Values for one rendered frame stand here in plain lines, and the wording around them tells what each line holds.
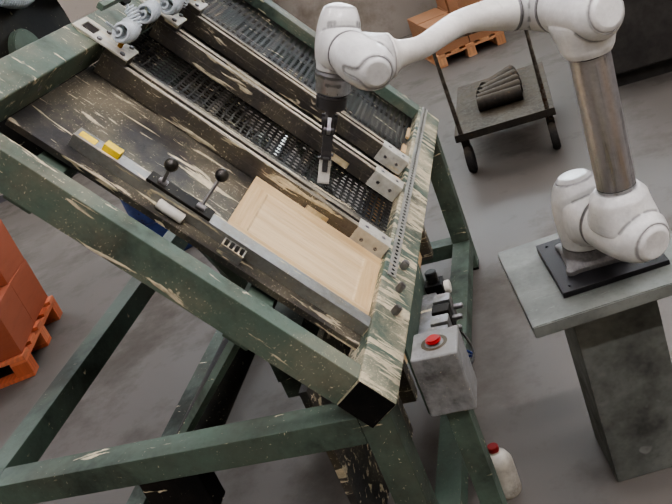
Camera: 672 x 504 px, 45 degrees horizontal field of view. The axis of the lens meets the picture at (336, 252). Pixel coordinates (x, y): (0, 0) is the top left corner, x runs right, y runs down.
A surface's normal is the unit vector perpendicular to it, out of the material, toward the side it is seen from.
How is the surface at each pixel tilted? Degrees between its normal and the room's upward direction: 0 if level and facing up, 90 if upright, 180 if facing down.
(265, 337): 90
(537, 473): 0
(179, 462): 90
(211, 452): 90
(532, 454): 0
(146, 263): 90
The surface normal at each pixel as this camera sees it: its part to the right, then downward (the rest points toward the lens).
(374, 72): 0.22, 0.51
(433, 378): -0.16, 0.47
